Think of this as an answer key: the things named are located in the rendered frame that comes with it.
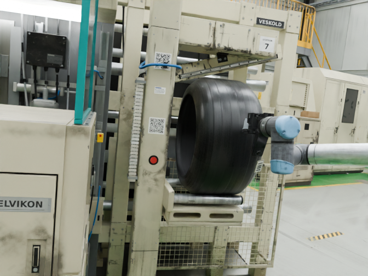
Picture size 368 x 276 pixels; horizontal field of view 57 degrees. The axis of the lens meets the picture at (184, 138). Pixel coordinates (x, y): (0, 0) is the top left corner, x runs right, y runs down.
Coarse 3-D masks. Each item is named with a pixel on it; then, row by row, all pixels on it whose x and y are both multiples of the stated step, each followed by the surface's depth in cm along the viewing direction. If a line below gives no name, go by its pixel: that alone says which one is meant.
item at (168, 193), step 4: (164, 184) 159; (168, 184) 160; (164, 188) 158; (168, 188) 152; (164, 192) 157; (168, 192) 149; (172, 192) 149; (164, 196) 156; (168, 196) 149; (172, 196) 149; (164, 200) 156; (168, 200) 149; (172, 200) 149; (164, 204) 155; (168, 204) 149; (172, 204) 149; (168, 208) 149; (172, 208) 150
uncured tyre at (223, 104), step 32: (192, 96) 158; (224, 96) 147; (256, 96) 157; (192, 128) 195; (224, 128) 141; (192, 160) 150; (224, 160) 143; (256, 160) 147; (192, 192) 162; (224, 192) 158
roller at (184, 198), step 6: (174, 198) 153; (180, 198) 154; (186, 198) 154; (192, 198) 155; (198, 198) 156; (204, 198) 156; (210, 198) 157; (216, 198) 158; (222, 198) 159; (228, 198) 159; (234, 198) 160; (240, 198) 161; (228, 204) 161; (234, 204) 161; (240, 204) 162
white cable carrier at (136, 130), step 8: (136, 88) 151; (136, 96) 152; (136, 104) 152; (136, 112) 153; (136, 120) 153; (136, 128) 154; (136, 136) 154; (136, 144) 159; (136, 152) 155; (136, 160) 156; (128, 168) 159; (136, 176) 158
